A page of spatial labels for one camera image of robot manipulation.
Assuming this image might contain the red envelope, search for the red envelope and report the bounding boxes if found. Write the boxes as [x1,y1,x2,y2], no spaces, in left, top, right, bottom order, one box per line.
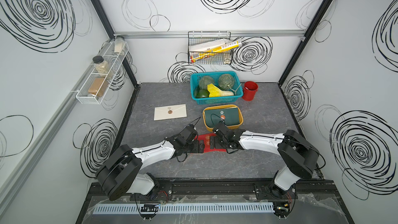
[197,133,227,153]

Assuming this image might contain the yellow storage box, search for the yellow storage box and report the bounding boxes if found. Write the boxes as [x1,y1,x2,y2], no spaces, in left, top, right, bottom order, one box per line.
[203,104,244,132]

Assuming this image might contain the dark green envelope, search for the dark green envelope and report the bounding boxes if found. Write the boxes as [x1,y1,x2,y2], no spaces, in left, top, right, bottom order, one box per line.
[204,107,240,128]

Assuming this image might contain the white envelope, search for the white envelope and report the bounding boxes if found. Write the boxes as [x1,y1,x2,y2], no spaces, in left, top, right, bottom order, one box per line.
[154,104,187,121]

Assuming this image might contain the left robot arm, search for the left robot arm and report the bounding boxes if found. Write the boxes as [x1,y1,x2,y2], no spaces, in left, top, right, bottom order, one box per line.
[95,124,205,201]

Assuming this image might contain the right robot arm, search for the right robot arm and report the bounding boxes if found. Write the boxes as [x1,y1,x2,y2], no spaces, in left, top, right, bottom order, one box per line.
[212,121,320,191]

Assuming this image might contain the white wrap box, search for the white wrap box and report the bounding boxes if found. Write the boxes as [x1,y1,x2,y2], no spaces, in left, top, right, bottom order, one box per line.
[189,38,231,52]

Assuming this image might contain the yellow foil roll box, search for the yellow foil roll box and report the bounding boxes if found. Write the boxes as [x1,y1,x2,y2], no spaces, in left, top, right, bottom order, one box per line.
[190,41,241,63]

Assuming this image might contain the green pepper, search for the green pepper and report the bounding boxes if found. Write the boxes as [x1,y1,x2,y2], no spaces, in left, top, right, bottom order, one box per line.
[195,89,210,99]

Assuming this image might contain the yellow white cabbage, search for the yellow white cabbage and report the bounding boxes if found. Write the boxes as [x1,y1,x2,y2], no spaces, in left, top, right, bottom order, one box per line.
[207,84,235,97]

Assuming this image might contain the red cup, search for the red cup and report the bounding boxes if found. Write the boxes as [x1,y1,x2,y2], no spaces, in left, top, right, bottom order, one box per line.
[242,81,258,101]

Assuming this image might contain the right green melon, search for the right green melon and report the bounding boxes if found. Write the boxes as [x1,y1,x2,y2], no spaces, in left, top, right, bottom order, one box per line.
[218,74,235,90]

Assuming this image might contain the green melon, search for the green melon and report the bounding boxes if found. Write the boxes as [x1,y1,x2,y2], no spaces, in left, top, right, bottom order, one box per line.
[199,76,215,90]
[218,74,235,90]

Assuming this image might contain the left green melon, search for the left green melon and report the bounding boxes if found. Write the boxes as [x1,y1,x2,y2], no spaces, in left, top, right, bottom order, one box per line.
[199,76,215,90]

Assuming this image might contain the brown block package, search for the brown block package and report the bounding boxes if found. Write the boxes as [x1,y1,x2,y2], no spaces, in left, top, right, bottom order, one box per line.
[88,77,108,97]

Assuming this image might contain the black lid spice jar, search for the black lid spice jar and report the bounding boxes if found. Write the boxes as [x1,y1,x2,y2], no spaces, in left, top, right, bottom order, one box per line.
[92,56,110,77]

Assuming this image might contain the clear lid jar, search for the clear lid jar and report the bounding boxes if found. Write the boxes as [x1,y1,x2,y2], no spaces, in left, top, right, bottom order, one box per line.
[114,35,125,54]

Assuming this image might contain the white slotted cable duct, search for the white slotted cable duct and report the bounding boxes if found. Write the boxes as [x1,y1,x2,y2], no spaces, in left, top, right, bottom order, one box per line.
[92,202,275,215]

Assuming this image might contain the black wire wall basket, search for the black wire wall basket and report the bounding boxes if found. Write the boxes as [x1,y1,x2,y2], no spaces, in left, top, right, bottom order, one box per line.
[188,31,232,65]

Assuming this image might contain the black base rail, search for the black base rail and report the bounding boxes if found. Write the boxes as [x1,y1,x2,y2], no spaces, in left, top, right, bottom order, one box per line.
[86,178,338,201]

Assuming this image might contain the white wire wall shelf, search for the white wire wall shelf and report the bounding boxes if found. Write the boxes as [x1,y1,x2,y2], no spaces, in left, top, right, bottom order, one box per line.
[76,36,129,110]

